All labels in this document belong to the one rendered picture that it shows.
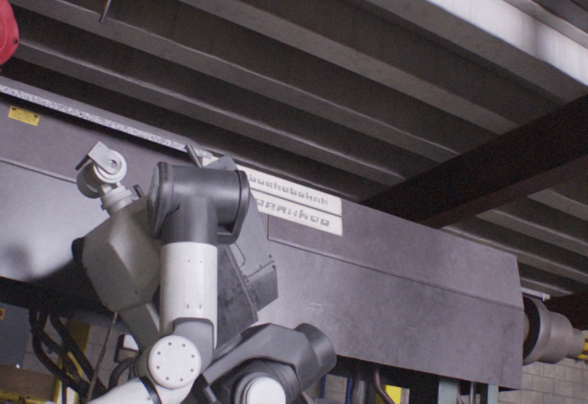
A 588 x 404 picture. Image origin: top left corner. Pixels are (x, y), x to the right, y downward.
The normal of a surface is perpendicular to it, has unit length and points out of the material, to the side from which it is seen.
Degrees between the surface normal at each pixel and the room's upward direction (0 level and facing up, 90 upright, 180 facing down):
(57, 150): 78
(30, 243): 90
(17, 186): 90
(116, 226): 100
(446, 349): 90
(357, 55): 180
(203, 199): 91
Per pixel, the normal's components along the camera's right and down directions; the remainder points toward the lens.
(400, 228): 0.52, -0.46
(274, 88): -0.11, 0.92
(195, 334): 0.36, -0.30
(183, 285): -0.03, -0.31
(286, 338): 0.55, -0.26
